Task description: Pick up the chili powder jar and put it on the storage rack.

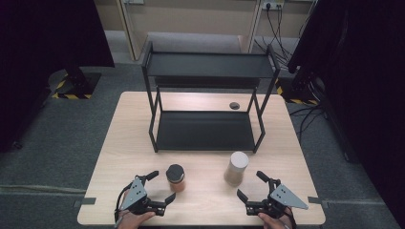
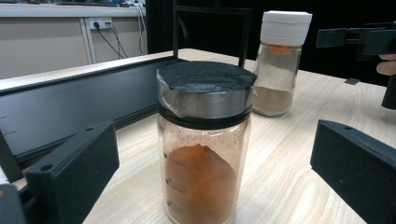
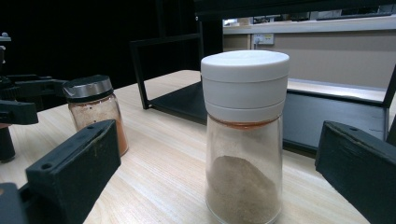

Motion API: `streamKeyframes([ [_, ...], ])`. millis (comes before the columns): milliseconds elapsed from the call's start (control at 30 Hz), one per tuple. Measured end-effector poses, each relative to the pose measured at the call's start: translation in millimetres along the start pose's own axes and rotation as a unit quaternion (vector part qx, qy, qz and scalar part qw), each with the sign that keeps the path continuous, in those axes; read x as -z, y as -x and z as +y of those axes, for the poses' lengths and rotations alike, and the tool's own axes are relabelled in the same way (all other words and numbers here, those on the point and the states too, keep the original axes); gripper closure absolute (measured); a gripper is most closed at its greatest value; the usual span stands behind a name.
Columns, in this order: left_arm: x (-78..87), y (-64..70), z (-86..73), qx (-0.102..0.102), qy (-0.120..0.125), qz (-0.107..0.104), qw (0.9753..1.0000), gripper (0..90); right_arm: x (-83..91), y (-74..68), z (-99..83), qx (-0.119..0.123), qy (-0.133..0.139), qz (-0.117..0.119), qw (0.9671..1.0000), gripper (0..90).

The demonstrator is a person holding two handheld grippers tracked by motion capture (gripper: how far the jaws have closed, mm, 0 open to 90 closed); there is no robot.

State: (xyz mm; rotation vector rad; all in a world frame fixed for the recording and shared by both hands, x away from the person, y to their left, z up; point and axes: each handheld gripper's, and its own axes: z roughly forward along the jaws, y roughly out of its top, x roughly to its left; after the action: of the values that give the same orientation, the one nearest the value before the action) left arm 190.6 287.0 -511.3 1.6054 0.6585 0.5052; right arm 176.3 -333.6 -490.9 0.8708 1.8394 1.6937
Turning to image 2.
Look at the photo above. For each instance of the orange powder jar black lid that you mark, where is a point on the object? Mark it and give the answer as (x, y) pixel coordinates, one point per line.
(202, 174)

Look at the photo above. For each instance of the white wall outlet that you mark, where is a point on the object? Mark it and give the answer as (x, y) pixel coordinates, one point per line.
(100, 22)

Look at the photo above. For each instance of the dark curtain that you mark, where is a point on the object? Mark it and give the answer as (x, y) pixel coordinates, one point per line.
(336, 12)

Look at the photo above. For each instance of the brown powder jar white lid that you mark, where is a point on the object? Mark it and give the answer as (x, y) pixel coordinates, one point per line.
(277, 81)

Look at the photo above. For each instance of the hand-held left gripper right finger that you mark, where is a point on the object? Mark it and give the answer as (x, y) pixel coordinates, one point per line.
(358, 168)

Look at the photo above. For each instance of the dark tape piece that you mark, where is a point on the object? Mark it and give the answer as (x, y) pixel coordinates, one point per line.
(352, 81)

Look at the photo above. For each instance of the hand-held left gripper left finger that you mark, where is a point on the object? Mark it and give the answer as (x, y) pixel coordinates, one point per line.
(74, 165)

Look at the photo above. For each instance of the black metal rack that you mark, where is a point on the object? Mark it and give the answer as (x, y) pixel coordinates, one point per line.
(62, 102)

